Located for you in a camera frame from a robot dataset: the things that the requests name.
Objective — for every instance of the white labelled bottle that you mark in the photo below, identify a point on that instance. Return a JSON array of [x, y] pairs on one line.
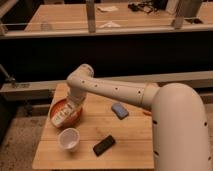
[[65, 114]]

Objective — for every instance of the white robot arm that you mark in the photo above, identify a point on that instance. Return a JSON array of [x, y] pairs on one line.
[[179, 123]]

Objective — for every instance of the orange ceramic bowl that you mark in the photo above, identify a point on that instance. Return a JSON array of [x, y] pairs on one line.
[[56, 111]]

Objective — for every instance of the blue sponge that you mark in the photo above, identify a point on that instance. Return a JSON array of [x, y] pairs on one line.
[[119, 110]]

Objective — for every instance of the orange pen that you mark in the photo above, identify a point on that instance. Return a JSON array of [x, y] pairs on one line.
[[147, 113]]

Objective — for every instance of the small wooden table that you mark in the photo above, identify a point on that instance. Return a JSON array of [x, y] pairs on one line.
[[133, 136]]

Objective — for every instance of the white crumpled paper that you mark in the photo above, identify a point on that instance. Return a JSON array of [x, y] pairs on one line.
[[110, 24]]

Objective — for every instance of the black rectangular bar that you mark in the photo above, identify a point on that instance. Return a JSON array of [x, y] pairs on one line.
[[104, 145]]

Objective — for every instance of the white paper cup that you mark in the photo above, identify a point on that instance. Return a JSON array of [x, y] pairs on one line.
[[69, 139]]

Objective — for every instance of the white paper sheet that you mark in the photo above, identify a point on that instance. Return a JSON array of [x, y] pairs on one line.
[[107, 9]]

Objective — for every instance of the clear plastic cup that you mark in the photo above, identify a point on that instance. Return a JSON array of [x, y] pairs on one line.
[[45, 26]]

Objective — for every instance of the grey metal post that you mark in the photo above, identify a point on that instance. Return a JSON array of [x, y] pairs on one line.
[[90, 9], [179, 15]]

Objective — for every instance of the metal clamp bracket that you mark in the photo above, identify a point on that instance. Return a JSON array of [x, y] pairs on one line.
[[12, 80]]

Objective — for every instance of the grey metal post right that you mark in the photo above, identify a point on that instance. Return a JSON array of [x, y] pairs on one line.
[[179, 15]]

